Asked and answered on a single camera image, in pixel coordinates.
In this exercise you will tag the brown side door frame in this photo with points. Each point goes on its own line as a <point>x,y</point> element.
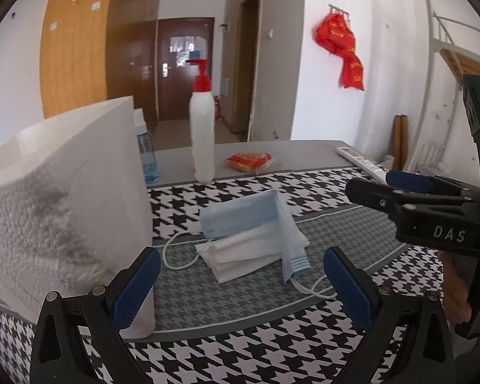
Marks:
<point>248,68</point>

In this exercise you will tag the pile of blue face masks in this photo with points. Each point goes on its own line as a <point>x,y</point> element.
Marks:
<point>240,216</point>

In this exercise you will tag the white bottle with red pump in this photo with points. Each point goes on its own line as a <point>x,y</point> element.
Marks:
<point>203,128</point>

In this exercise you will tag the white ribbed radiator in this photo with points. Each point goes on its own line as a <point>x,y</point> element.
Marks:
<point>430,155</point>

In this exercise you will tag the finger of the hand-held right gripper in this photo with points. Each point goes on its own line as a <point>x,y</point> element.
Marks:
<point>412,182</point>
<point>372,198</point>

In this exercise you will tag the person's right hand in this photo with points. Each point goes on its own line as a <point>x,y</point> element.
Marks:
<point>456,288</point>

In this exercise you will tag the red fire extinguisher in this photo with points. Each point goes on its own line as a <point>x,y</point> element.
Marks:
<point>217,108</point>

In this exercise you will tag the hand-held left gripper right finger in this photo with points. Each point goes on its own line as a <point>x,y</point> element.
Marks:
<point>350,288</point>

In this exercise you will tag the clear blue bottle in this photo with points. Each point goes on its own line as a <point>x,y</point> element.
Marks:
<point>148,160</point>

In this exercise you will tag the wooden sticks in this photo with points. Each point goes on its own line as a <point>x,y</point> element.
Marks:
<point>400,144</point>

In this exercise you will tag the red snack packet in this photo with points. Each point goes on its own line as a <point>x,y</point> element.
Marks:
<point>248,162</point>

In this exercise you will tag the white foam box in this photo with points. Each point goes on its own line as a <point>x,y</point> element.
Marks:
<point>64,208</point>

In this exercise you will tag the white remote control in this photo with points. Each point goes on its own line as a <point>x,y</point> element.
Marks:
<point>360,160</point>

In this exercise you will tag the wooden wardrobe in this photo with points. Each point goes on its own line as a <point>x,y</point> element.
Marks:
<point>84,48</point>

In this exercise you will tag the white face mask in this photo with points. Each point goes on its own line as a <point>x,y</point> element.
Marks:
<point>240,260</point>

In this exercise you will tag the metal wall hook rack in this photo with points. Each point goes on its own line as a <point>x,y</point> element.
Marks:
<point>339,8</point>

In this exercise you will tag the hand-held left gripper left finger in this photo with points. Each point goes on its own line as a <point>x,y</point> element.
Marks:
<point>138,288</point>

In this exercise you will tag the houndstooth tablecloth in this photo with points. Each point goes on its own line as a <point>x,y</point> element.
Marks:
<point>264,348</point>

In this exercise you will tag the brown entrance door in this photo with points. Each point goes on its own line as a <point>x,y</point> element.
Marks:
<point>184,80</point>

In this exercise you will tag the red hanging bags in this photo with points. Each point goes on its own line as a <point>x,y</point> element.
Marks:
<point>340,44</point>

